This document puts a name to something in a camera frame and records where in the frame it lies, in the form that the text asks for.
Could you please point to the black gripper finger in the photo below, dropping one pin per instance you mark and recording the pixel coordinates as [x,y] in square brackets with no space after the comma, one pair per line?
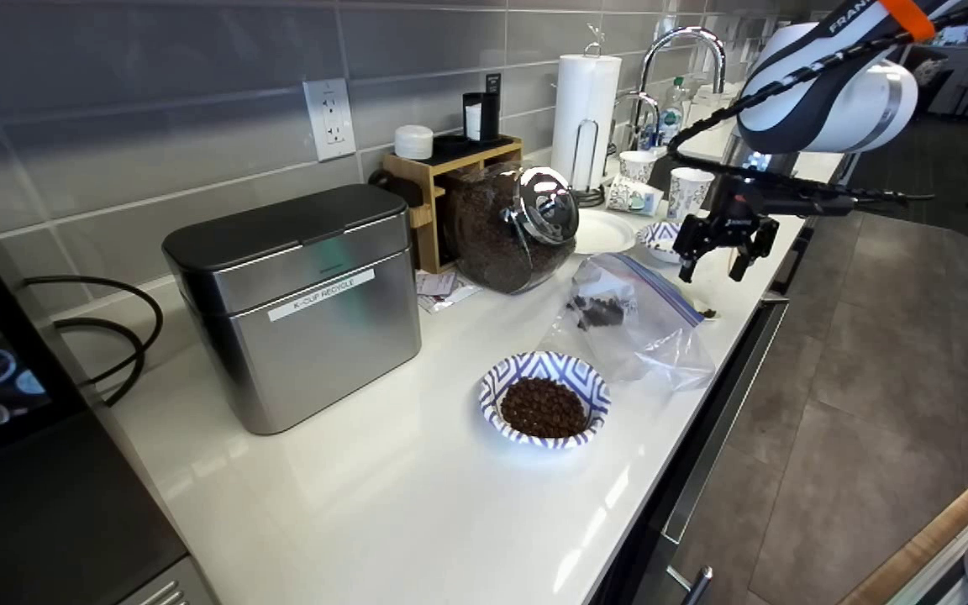
[755,250]
[687,250]

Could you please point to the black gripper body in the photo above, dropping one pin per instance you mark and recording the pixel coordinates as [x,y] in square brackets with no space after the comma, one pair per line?
[729,218]

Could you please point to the coffee beans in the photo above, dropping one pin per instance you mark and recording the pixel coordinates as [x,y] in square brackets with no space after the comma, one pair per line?
[547,407]
[595,310]

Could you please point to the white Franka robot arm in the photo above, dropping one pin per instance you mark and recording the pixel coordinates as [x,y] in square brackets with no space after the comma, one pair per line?
[841,94]

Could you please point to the large blue patterned bowl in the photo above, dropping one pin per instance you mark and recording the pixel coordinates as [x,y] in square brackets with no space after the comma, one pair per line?
[547,369]

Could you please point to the coffee beans in bowl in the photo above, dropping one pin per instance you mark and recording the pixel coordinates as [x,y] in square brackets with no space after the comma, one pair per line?
[547,407]

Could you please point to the upright patterned paper cup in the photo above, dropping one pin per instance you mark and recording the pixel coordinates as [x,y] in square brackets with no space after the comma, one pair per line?
[690,188]

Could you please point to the lying patterned paper cup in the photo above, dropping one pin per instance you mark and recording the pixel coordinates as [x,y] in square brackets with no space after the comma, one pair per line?
[637,196]

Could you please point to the white plate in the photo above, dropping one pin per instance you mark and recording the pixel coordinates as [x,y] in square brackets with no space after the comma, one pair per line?
[603,234]

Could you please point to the clear zip plastic bag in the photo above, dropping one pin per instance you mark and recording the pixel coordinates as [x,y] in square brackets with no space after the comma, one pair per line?
[638,329]

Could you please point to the soap bottle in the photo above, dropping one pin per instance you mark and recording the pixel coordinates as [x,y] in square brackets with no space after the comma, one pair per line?
[672,118]

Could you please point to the metal paper towel holder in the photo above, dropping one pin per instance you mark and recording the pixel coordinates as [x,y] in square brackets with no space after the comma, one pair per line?
[585,169]

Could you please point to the white paper towel roll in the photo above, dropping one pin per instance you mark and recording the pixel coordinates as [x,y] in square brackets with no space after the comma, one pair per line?
[585,94]

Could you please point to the glass coffee bean jar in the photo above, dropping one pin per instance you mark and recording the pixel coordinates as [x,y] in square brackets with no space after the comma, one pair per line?
[503,235]

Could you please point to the tall chrome faucet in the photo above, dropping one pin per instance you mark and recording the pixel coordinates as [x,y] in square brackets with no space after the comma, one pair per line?
[681,35]

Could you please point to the tall black box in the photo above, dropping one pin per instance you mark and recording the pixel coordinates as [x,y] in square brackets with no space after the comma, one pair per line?
[492,106]

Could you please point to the black box with white label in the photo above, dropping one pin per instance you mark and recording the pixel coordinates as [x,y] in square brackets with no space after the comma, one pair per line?
[472,118]

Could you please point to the wooden rack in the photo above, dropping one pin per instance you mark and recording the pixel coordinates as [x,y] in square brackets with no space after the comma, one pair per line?
[429,200]

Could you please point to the stainless steel bin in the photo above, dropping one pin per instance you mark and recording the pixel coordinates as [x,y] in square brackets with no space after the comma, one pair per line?
[302,314]

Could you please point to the black appliance with screen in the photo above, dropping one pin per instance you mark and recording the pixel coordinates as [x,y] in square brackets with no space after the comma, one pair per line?
[13,490]

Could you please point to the white wall outlet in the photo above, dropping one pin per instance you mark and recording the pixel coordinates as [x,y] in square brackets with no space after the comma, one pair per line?
[331,118]

